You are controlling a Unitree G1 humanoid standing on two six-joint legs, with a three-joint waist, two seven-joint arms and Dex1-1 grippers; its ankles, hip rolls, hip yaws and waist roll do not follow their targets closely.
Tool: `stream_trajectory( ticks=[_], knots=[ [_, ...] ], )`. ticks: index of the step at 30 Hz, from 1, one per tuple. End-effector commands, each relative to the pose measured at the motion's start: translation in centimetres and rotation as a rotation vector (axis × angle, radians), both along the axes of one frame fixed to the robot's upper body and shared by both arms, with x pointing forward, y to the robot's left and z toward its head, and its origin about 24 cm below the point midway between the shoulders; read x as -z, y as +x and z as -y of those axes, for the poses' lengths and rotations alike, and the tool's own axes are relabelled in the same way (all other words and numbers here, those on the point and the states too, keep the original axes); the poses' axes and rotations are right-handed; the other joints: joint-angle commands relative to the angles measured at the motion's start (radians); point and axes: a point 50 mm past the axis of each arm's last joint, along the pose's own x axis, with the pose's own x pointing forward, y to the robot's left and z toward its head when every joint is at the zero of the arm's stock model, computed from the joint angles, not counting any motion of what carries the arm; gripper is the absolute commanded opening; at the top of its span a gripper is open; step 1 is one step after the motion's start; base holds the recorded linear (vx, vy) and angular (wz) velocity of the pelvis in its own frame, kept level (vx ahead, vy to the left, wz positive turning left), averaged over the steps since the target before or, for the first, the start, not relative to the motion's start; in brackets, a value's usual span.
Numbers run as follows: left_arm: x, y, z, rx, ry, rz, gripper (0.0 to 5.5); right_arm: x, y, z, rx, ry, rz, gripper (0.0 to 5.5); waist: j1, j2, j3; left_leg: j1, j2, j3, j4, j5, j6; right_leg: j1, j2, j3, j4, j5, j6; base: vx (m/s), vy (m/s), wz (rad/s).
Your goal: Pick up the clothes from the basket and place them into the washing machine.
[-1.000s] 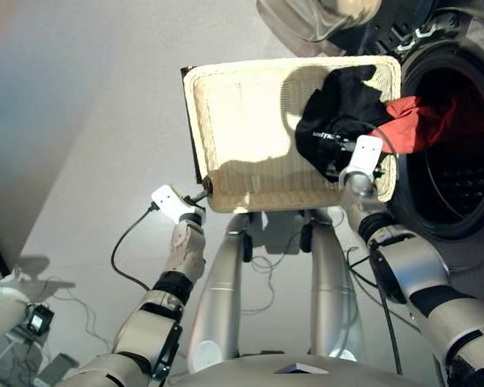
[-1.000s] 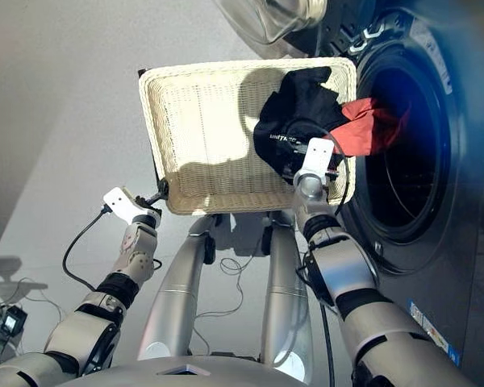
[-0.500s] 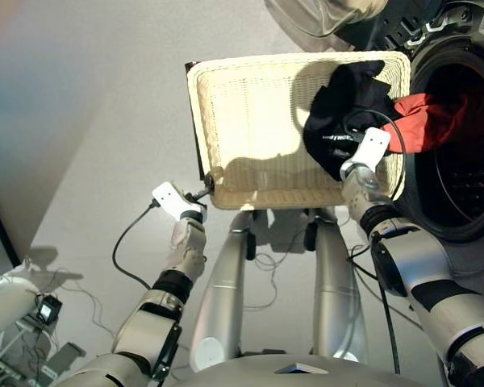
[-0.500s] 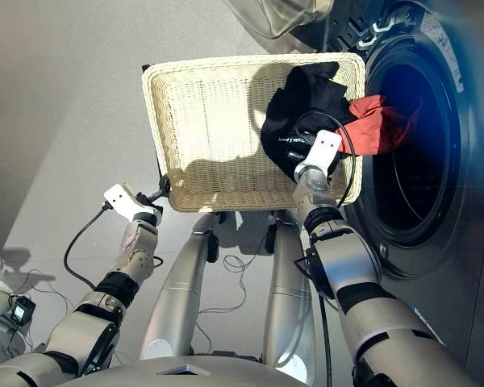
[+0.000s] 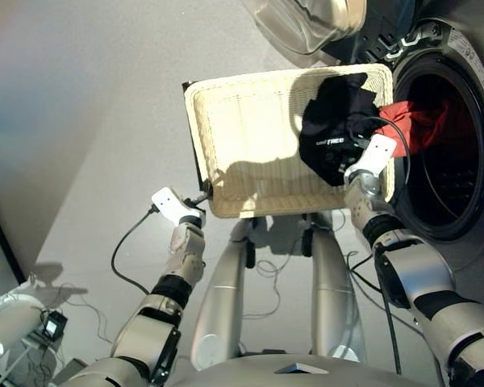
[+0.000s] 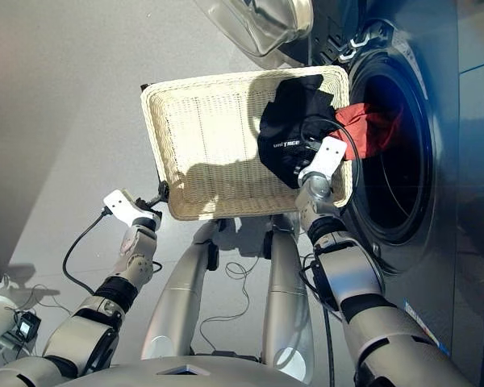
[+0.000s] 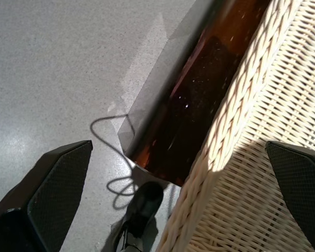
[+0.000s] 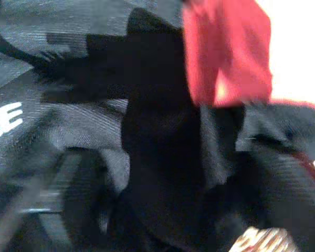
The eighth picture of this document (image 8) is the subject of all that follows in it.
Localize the black garment with white print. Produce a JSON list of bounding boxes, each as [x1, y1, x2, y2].
[[0, 0, 315, 252]]

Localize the orange red garment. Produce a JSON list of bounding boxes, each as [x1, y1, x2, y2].
[[182, 0, 315, 186]]

